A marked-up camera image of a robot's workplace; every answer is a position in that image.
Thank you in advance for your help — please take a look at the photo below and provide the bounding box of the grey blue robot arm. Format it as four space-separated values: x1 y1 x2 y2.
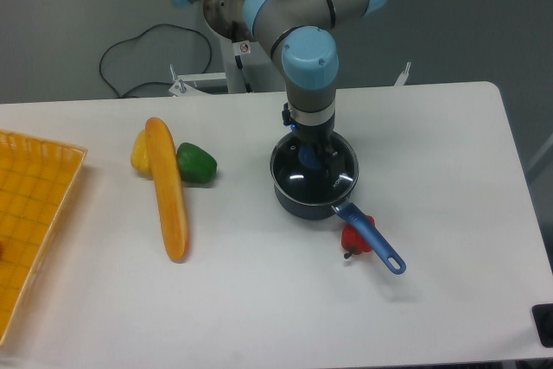
172 0 387 168

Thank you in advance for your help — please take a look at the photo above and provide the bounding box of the long orange baguette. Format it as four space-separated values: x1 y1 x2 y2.
145 118 190 263

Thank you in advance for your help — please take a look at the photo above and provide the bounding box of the yellow woven basket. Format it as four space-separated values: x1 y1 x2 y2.
1 130 87 344

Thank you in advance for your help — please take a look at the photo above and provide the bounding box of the dark blue saucepan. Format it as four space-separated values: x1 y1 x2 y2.
275 191 406 275

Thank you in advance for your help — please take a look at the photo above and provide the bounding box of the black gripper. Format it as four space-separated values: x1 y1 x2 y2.
282 102 345 177

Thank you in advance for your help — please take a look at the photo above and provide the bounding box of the yellow bell pepper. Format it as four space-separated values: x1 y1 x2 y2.
130 130 152 177

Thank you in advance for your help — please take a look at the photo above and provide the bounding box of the white pedestal base frame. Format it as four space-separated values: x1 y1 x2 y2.
167 61 412 97

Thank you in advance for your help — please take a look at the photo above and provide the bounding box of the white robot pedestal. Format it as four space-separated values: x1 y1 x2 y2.
202 0 287 94

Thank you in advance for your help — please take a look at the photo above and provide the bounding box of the black object at table edge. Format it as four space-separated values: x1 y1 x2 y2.
531 303 553 348

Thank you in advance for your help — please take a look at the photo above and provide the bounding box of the red bell pepper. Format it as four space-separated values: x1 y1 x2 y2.
340 224 373 259

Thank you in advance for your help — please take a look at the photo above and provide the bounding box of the glass lid with blue knob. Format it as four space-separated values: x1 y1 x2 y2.
270 132 359 207

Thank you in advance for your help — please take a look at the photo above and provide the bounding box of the green bell pepper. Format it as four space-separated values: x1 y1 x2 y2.
176 143 218 184

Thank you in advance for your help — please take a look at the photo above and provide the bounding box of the black floor cable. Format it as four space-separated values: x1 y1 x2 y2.
99 22 213 99

